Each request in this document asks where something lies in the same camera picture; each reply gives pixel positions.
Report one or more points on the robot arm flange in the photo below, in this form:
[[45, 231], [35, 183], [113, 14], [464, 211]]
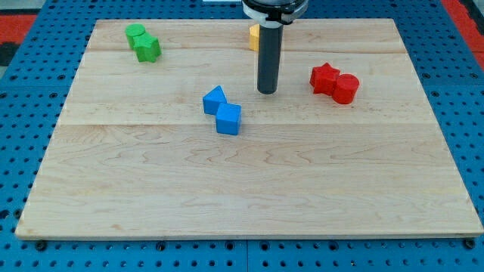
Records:
[[274, 13]]

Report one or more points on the blue cube block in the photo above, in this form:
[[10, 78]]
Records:
[[228, 119]]

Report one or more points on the blue triangle block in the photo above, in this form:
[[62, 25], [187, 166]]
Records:
[[212, 99]]

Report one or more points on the wooden board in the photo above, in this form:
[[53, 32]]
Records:
[[134, 156]]

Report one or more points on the red star block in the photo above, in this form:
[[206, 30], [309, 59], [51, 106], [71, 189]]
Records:
[[323, 79]]

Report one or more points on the yellow block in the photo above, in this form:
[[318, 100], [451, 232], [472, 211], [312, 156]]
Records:
[[254, 37]]

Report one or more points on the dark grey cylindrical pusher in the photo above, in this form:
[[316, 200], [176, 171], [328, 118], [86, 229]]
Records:
[[270, 40]]

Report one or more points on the red cylinder block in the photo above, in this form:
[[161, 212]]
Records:
[[345, 88]]

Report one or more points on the green star block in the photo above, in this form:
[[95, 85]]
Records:
[[147, 48]]

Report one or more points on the green cylinder block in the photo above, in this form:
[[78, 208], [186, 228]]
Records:
[[134, 30]]

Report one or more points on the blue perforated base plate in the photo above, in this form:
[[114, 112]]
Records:
[[36, 83]]

